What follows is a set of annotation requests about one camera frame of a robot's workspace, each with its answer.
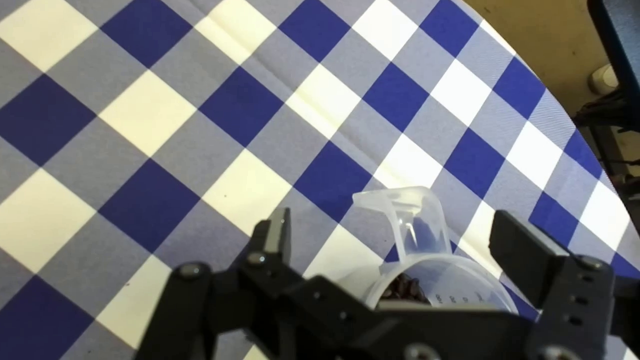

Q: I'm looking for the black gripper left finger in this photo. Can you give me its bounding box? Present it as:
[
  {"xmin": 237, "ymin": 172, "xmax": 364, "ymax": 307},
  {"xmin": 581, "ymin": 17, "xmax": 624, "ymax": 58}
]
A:
[{"xmin": 136, "ymin": 207, "xmax": 315, "ymax": 360}]

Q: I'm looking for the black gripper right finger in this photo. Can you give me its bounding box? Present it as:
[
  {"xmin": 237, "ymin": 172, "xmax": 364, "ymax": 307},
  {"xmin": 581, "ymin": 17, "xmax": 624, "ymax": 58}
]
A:
[{"xmin": 488, "ymin": 208, "xmax": 618, "ymax": 360}]

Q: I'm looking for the clear plastic measuring jug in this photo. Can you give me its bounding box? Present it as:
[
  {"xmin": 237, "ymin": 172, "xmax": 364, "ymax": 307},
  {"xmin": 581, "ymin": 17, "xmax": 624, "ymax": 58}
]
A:
[{"xmin": 350, "ymin": 187, "xmax": 525, "ymax": 317}]

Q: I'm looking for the blue white checked tablecloth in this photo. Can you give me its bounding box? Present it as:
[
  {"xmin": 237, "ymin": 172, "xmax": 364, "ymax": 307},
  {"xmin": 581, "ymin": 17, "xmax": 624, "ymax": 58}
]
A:
[{"xmin": 0, "ymin": 0, "xmax": 640, "ymax": 360}]

